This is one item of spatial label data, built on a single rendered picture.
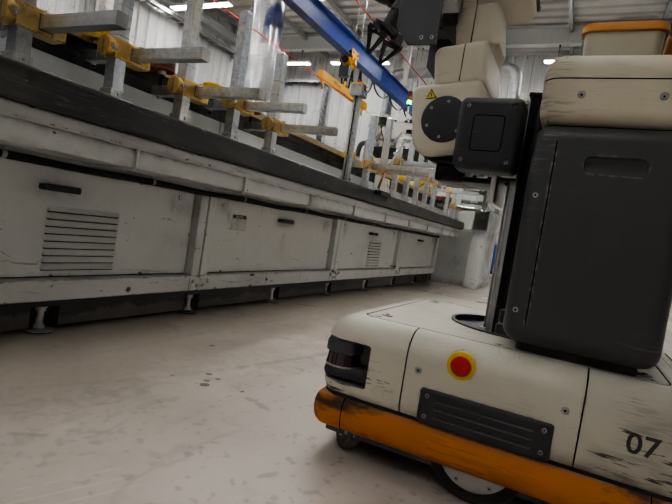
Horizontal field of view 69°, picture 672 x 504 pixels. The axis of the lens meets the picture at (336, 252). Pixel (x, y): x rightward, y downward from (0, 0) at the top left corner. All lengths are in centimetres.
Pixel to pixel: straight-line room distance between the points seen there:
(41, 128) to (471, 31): 103
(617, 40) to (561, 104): 25
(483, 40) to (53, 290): 137
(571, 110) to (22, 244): 143
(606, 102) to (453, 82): 36
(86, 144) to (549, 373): 121
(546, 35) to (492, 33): 1024
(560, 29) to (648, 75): 1054
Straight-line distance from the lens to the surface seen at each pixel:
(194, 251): 208
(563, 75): 99
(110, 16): 120
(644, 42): 118
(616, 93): 97
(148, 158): 160
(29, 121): 139
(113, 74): 150
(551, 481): 96
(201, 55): 136
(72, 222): 174
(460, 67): 119
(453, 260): 572
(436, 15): 123
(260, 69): 727
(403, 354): 95
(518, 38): 1154
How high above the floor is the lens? 45
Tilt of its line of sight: 3 degrees down
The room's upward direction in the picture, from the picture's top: 9 degrees clockwise
